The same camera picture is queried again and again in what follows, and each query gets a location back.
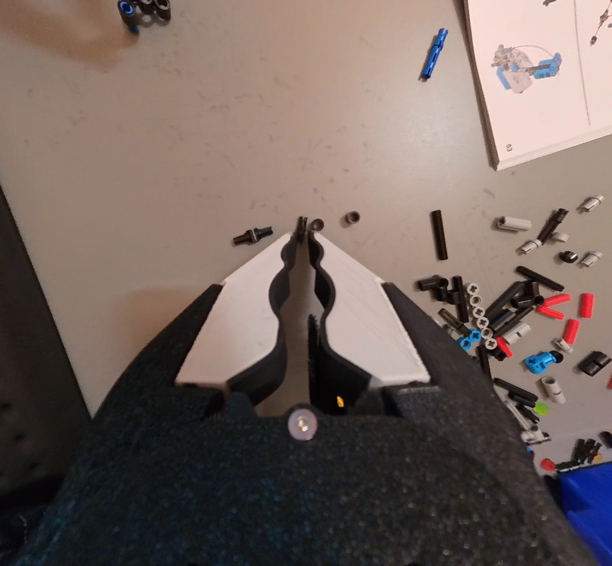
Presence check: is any instruction booklet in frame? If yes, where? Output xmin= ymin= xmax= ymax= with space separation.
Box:
xmin=458 ymin=0 xmax=612 ymax=171

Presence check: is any black axle rod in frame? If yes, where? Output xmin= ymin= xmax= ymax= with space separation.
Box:
xmin=430 ymin=210 xmax=449 ymax=261

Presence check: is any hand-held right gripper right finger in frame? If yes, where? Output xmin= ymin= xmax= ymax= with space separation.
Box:
xmin=307 ymin=233 xmax=432 ymax=410

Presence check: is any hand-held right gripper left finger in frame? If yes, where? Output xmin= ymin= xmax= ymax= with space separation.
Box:
xmin=174 ymin=233 xmax=293 ymax=405

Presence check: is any grey desk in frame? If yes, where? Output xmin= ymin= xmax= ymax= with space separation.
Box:
xmin=0 ymin=0 xmax=612 ymax=485

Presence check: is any blue plastic bin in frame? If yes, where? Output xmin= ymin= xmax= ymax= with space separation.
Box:
xmin=556 ymin=460 xmax=612 ymax=566

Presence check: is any pile of small building pieces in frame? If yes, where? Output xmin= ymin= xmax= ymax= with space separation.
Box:
xmin=415 ymin=195 xmax=612 ymax=477

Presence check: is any blue connector pin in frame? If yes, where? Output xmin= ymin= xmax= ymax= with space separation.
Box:
xmin=420 ymin=28 xmax=449 ymax=81

